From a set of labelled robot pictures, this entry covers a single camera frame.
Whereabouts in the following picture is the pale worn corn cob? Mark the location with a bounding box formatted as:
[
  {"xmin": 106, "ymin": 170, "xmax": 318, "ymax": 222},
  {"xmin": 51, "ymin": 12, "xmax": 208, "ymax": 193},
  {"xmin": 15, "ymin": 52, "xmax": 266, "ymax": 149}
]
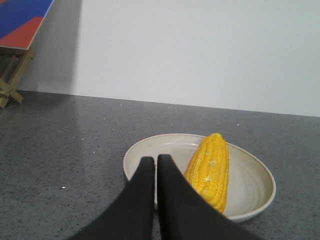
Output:
[{"xmin": 184, "ymin": 133, "xmax": 230, "ymax": 213}]

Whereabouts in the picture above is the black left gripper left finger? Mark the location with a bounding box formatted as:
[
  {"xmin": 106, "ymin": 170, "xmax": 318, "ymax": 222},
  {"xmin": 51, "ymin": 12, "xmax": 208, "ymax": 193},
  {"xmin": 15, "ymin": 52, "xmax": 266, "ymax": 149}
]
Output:
[{"xmin": 70, "ymin": 156, "xmax": 155, "ymax": 240}]

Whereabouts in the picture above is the wooden easel with colourful board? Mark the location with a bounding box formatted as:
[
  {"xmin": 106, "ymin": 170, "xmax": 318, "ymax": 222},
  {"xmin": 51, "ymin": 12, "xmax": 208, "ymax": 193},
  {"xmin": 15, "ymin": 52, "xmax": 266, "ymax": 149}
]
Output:
[{"xmin": 0, "ymin": 0, "xmax": 53, "ymax": 109}]

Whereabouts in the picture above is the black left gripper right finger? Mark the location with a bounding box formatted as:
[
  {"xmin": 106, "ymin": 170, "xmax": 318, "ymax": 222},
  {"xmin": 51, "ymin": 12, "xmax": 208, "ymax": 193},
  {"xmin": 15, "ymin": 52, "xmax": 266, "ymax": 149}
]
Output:
[{"xmin": 157, "ymin": 154, "xmax": 259, "ymax": 240}]

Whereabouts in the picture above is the white round plate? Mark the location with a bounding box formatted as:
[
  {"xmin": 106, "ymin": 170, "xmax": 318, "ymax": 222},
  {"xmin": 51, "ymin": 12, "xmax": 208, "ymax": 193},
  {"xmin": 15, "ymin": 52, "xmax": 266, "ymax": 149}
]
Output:
[{"xmin": 123, "ymin": 133, "xmax": 276, "ymax": 223}]

